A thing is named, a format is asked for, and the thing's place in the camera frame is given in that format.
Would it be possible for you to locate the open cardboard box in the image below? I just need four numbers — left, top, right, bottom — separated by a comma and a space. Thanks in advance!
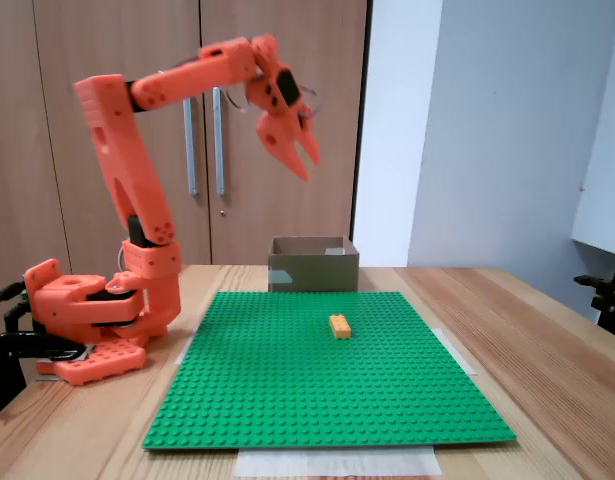
267, 234, 361, 294

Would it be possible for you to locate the yellow lego block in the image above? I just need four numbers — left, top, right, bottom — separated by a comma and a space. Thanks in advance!
329, 313, 353, 341

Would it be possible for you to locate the green lego baseplate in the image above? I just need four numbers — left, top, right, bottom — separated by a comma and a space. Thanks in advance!
141, 290, 518, 451

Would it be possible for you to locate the brown wooden cabinet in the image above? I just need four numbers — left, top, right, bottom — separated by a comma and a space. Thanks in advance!
0, 0, 373, 269

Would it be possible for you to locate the translucent tape strip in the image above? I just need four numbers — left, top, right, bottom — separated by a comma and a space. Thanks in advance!
174, 324, 201, 366
234, 444, 443, 479
431, 327, 478, 376

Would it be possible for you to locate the black stand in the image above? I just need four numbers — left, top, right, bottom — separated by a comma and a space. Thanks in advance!
574, 173, 615, 341

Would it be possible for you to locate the black table clamp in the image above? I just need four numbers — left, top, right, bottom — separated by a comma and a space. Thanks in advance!
0, 302, 88, 415

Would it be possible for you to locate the silver cabinet door handle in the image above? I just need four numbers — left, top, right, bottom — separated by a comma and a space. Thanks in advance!
212, 87, 227, 197
182, 96, 199, 197

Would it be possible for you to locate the black power cable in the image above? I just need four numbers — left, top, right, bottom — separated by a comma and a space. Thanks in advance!
0, 282, 28, 309

